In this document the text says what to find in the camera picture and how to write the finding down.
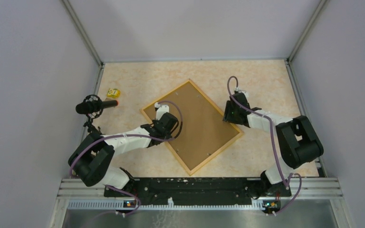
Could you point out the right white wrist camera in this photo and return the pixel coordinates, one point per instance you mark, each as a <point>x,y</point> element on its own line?
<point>238,90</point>

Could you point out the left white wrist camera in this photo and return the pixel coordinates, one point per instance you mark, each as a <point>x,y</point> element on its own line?
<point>160,109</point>

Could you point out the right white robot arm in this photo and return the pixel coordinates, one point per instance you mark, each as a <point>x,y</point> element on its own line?
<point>294,140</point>

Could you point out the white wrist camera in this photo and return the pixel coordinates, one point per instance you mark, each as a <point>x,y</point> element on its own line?
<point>160,109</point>
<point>238,90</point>

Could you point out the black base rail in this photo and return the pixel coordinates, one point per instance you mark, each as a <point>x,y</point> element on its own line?
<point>204,191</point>

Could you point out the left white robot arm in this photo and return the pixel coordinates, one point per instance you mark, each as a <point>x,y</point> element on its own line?
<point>92,158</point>

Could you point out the small yellow toy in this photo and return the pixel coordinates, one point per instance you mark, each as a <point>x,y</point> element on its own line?
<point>113,93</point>

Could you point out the brown backing board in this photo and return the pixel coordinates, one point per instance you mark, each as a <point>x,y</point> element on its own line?
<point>204,133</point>

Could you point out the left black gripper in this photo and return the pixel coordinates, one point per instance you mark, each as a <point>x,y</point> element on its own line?
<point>168,134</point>

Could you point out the black microphone on stand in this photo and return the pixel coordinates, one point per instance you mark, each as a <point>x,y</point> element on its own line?
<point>92,107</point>

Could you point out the wooden picture frame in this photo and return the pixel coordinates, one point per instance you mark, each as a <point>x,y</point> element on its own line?
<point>161,162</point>

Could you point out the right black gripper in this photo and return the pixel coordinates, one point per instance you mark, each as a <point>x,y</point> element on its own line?
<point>227,117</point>

